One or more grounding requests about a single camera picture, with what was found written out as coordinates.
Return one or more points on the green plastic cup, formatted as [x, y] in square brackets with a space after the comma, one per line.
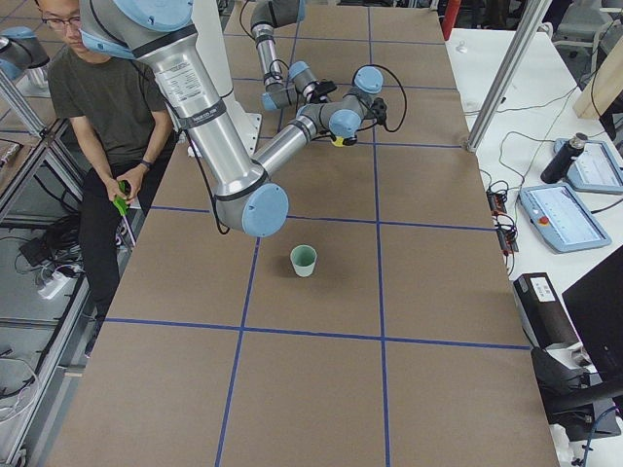
[303, 259]

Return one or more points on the black water bottle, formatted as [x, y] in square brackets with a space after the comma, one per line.
[557, 168]

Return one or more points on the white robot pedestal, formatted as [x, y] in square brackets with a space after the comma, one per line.
[212, 51]

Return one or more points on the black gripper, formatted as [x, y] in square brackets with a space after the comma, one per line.
[344, 141]
[315, 94]

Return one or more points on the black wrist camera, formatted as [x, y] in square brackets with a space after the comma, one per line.
[378, 110]

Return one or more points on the black power adapter box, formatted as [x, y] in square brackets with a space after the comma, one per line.
[543, 316]

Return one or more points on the green handled tool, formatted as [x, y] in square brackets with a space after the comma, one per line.
[120, 203]

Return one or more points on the white power strip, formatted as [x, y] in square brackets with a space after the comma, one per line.
[54, 285]

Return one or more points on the aluminium frame post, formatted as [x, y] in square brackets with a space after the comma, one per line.
[527, 27]

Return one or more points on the far blue teach pendant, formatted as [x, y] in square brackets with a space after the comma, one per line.
[596, 170]

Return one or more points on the seated person dark shirt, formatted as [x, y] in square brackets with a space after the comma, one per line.
[120, 120]

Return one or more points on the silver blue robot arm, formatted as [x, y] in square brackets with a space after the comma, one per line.
[182, 42]
[280, 58]

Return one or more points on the yellow plastic cup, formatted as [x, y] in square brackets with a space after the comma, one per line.
[337, 141]

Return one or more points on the near blue teach pendant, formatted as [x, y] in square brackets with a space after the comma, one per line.
[562, 219]

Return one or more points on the orange circuit board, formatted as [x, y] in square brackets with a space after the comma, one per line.
[497, 202]

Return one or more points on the blue teach pendant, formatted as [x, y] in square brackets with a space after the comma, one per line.
[596, 170]
[562, 219]

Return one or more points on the black computer monitor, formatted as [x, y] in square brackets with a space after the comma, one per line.
[594, 305]

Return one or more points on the clear plastic tape dispenser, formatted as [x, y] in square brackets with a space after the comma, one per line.
[460, 47]

